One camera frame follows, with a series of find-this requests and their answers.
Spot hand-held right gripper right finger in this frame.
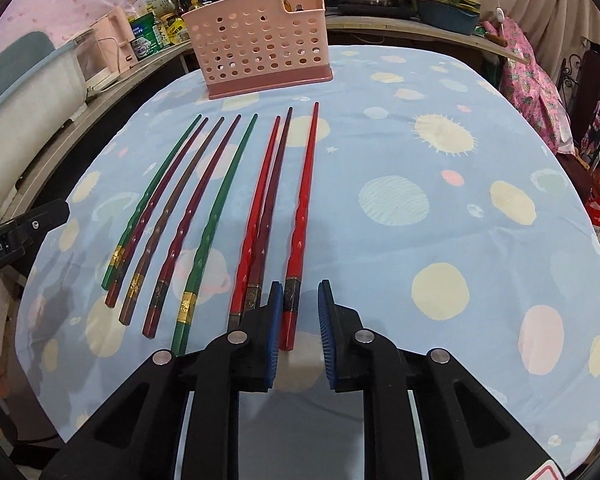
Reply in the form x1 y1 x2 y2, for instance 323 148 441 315
317 279 566 480

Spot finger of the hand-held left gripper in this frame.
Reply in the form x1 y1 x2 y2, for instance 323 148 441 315
0 199 72 249

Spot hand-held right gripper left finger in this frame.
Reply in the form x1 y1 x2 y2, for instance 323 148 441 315
40 280 286 480

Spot red chopstick dark band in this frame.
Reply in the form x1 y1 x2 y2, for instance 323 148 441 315
226 115 281 333
279 102 321 352

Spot green chopstick gold band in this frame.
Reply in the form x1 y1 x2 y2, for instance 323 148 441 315
101 114 203 291
171 113 259 356

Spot dark maroon chopstick dark band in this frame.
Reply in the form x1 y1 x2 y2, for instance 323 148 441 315
245 106 294 313

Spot brown chopstick gold band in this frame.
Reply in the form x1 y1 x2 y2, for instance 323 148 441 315
119 116 226 326

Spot pink perforated plastic utensil holder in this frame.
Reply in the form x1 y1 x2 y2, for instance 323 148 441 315
182 0 334 100

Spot white dish tub blue rim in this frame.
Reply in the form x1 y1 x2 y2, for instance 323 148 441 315
0 30 88 213

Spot blue planet print tablecloth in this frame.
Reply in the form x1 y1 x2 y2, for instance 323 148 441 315
17 42 600 461

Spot green canister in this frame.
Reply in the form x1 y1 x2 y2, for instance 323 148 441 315
129 12 162 63

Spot yellow seasoning packet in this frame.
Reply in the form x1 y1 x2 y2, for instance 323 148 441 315
160 15 190 46

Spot white carton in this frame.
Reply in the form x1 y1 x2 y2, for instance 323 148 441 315
135 0 173 16

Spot pink floral bag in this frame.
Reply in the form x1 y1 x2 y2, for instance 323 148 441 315
500 17 578 153

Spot black induction cooktop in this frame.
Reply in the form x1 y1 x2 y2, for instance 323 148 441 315
325 4 421 20

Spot blue ceramic bowl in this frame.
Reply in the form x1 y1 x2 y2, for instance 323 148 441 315
417 2 481 36

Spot black metal chair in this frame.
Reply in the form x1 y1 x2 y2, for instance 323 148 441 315
560 50 600 161

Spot beige curtain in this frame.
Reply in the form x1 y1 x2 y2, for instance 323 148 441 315
465 0 600 91

